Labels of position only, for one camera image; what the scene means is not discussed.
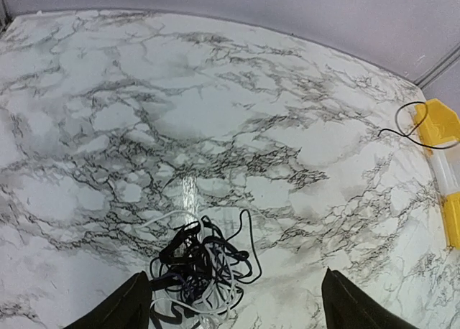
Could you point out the aluminium corner post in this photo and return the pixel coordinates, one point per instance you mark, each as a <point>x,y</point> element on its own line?
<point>6,16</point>
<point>439,68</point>

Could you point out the yellow plastic bin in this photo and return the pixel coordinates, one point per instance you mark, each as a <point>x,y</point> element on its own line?
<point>450,210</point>
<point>439,127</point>

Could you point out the left aluminium corner post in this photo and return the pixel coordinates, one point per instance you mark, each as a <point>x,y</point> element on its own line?
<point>6,16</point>

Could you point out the yellow plastic bin far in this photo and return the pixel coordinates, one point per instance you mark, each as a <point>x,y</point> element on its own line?
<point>439,127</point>

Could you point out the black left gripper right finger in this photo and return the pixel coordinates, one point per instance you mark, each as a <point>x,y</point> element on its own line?
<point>347,306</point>

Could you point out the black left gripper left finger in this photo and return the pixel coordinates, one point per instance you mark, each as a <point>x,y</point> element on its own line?
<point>127,307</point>

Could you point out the right aluminium corner post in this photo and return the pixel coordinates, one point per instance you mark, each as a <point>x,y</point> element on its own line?
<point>439,68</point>

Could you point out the yellow plastic bin near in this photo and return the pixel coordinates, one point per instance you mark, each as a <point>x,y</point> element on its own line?
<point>450,210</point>

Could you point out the clear plastic bin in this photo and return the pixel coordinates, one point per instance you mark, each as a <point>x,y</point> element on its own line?
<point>445,164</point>

